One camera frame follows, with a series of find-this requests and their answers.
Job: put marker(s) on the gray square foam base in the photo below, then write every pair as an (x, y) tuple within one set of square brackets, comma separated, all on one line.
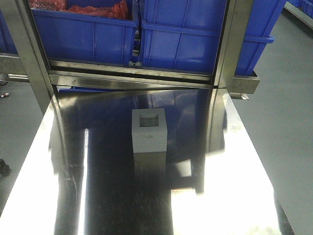
[(149, 130)]

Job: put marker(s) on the blue plastic bin right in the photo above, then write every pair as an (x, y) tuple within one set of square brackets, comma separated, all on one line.
[(185, 34)]

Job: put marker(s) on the blue bin with red bags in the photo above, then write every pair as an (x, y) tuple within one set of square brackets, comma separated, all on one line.
[(67, 35)]

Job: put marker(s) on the red mesh bags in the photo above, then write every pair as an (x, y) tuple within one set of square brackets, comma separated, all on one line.
[(119, 10)]

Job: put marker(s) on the stainless steel rack frame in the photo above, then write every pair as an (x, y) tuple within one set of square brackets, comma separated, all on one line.
[(31, 65)]

